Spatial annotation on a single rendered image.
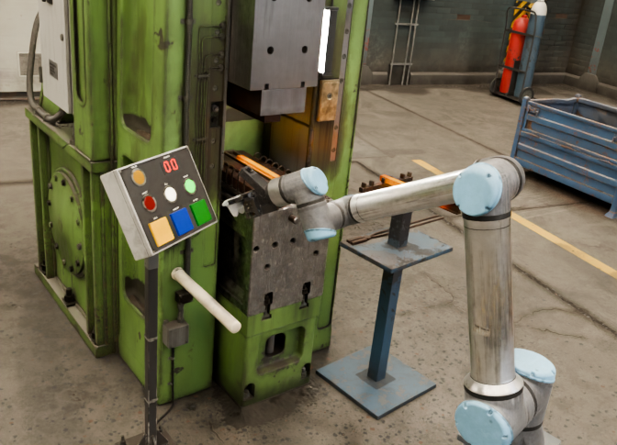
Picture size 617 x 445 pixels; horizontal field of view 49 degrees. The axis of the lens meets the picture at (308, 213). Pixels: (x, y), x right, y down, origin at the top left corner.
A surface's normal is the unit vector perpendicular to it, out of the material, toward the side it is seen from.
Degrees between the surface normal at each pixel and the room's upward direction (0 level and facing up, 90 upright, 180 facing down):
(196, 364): 90
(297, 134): 90
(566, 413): 0
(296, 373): 89
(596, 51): 90
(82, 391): 0
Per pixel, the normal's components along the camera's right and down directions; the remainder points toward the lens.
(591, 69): -0.90, 0.09
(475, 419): -0.64, 0.32
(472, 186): -0.65, 0.11
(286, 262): 0.59, 0.36
